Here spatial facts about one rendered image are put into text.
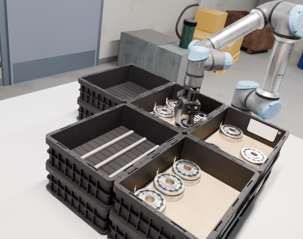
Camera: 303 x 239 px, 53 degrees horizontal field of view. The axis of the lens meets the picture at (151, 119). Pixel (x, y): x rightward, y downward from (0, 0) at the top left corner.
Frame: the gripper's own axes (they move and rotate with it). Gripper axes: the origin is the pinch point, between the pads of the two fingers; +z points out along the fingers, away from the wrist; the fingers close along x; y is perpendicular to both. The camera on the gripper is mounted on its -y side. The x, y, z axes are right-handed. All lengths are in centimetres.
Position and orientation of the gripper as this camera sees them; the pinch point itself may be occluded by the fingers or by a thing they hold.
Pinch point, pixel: (182, 124)
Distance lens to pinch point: 135.2
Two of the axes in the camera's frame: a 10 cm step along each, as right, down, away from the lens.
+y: 1.3, 4.7, -8.7
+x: 9.8, 0.6, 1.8
